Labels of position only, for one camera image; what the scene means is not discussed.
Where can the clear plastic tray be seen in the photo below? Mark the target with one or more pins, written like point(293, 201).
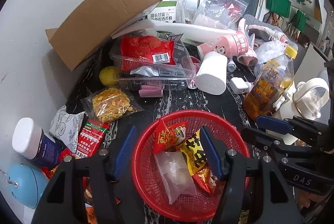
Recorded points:
point(158, 75)

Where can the yellow snack clear bag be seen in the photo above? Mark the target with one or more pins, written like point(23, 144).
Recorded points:
point(110, 104)

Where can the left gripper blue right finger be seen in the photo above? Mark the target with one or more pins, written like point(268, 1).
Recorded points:
point(214, 150)

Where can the red orange snack packet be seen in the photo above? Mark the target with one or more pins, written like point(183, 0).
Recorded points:
point(168, 137)

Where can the pink panda paper cup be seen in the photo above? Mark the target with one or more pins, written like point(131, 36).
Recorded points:
point(229, 45)

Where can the red packets pile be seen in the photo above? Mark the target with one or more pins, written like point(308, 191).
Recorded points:
point(73, 135)

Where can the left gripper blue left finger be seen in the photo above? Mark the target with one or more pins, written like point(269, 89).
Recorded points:
point(126, 143)

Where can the white cylinder roll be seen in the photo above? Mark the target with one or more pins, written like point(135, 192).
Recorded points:
point(211, 76)

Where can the white cap blue jar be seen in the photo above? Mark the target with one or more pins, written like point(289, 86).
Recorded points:
point(30, 140)

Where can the blue robot figure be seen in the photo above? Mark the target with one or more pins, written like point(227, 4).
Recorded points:
point(26, 184)

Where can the yellow black snack bag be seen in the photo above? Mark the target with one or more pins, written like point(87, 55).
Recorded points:
point(193, 153)

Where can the clear plastic zip bag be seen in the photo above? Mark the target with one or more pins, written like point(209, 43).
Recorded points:
point(175, 175)

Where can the orange drink bottle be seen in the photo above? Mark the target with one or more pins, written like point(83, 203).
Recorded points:
point(274, 77)

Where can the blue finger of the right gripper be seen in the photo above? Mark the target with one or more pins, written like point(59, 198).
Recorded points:
point(273, 124)

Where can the cardboard box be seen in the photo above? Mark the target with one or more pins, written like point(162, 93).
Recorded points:
point(89, 26)

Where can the red bag in tray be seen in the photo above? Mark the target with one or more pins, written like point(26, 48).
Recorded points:
point(147, 48)

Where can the yellow lemon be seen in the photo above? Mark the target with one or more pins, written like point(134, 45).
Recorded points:
point(109, 76)

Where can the green tote bag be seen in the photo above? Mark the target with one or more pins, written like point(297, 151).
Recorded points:
point(280, 7)

